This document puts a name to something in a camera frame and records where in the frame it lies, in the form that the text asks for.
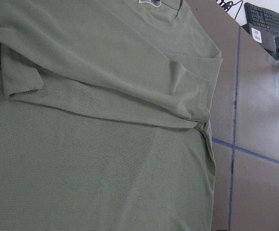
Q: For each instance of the black computer keyboard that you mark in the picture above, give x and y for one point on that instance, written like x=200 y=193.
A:
x=263 y=18

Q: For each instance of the black labelled box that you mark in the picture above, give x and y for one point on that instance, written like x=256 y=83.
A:
x=266 y=40

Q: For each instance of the olive green long-sleeve shirt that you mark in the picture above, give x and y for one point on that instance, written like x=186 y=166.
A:
x=105 y=116

